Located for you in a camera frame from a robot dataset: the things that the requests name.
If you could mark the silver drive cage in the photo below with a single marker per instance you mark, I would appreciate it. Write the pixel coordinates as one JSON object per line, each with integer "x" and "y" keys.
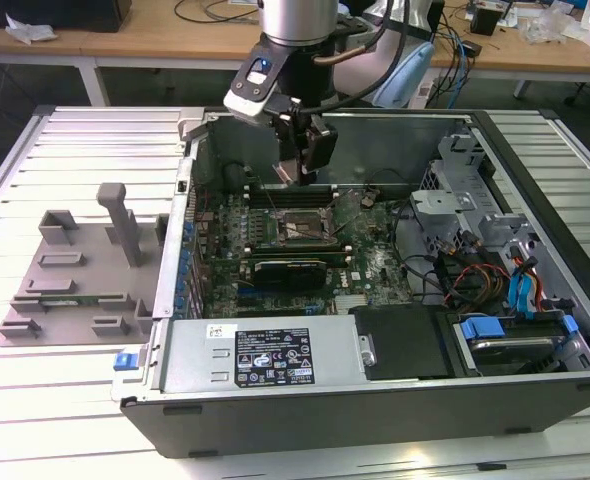
{"x": 440, "y": 202}

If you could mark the round coin battery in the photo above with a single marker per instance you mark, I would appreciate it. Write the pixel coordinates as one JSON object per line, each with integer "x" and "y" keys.
{"x": 367, "y": 200}

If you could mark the green RAM stick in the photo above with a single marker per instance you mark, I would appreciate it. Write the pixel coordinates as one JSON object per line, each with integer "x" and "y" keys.
{"x": 70, "y": 301}

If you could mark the large black box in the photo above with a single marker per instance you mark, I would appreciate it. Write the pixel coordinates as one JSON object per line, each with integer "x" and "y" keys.
{"x": 50, "y": 12}

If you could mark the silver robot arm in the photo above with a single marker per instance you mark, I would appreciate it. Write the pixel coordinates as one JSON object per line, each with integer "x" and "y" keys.
{"x": 295, "y": 20}

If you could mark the black graphics card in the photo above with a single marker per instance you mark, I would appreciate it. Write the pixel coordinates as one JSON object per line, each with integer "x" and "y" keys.
{"x": 290, "y": 275}

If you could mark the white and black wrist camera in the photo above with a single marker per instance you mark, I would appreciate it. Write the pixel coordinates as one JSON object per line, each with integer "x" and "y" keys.
{"x": 247, "y": 102}

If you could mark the crumpled white paper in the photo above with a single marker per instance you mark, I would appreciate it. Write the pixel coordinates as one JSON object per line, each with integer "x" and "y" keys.
{"x": 30, "y": 30}

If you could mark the green motherboard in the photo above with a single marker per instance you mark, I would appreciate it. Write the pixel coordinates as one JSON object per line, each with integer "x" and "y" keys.
{"x": 375, "y": 270}

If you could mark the grey parts rack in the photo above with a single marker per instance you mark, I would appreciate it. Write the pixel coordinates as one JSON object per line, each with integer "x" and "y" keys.
{"x": 75, "y": 320}

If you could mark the black plastic shroud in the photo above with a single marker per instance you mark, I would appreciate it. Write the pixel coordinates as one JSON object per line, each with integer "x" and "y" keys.
{"x": 400, "y": 340}

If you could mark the silver chipset heatsink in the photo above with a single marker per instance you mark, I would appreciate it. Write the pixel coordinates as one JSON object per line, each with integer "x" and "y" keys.
{"x": 352, "y": 302}

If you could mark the blue case latch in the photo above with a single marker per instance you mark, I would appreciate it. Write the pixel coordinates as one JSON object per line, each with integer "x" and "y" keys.
{"x": 125, "y": 361}

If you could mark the silver power supply unit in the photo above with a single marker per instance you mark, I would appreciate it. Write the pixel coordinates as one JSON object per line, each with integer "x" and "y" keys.
{"x": 200, "y": 350}

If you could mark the silver CPU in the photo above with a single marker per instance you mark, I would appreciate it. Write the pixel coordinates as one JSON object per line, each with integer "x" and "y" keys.
{"x": 287, "y": 172}

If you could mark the CPU socket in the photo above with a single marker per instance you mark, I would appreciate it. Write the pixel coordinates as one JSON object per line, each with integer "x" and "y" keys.
{"x": 300, "y": 227}

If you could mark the clear plastic bags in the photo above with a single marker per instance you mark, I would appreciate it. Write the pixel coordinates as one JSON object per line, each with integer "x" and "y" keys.
{"x": 550, "y": 22}

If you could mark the long wooden desk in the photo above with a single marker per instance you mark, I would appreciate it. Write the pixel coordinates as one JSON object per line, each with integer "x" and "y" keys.
{"x": 125, "y": 42}

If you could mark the black RAM slot bank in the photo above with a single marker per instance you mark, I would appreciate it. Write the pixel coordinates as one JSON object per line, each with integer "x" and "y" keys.
{"x": 325, "y": 250}
{"x": 295, "y": 196}

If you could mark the silver metal bracket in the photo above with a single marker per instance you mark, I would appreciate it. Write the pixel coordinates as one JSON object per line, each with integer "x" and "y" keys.
{"x": 455, "y": 165}

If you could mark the small black cube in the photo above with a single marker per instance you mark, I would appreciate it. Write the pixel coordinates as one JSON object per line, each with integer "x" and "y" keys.
{"x": 485, "y": 20}

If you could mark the black PC case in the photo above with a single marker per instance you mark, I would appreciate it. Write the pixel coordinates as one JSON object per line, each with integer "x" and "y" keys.
{"x": 325, "y": 425}

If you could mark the hard disk in blue carrier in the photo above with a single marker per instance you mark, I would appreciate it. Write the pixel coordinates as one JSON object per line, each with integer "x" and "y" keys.
{"x": 510, "y": 350}

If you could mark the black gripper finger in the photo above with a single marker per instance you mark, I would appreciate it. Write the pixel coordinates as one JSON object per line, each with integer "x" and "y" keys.
{"x": 320, "y": 150}
{"x": 287, "y": 142}

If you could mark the small flat black device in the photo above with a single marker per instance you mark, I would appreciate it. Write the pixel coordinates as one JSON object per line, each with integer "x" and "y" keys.
{"x": 472, "y": 48}

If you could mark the black round motherboard part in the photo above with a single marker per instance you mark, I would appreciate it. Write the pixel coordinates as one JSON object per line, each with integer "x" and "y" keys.
{"x": 234, "y": 177}

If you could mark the thin metal locking lever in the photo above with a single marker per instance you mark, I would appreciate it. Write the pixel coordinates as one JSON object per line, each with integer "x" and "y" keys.
{"x": 347, "y": 227}

